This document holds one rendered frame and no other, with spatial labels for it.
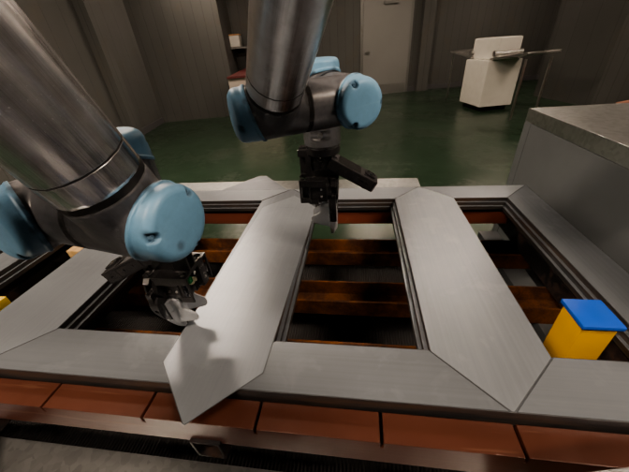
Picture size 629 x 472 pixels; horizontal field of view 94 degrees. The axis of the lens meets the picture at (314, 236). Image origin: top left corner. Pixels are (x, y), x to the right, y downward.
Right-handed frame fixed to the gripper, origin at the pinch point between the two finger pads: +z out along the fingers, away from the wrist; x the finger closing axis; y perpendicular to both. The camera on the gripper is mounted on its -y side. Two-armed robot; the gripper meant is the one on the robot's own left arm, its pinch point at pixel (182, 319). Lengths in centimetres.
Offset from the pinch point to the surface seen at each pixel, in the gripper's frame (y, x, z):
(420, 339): 44.9, 0.4, 2.4
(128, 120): -381, 482, 48
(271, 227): 9.0, 35.5, 0.7
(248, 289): 10.3, 9.5, 0.7
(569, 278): 78, 18, 3
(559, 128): 91, 60, -18
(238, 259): 4.2, 19.9, 0.7
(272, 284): 15.2, 11.5, 0.7
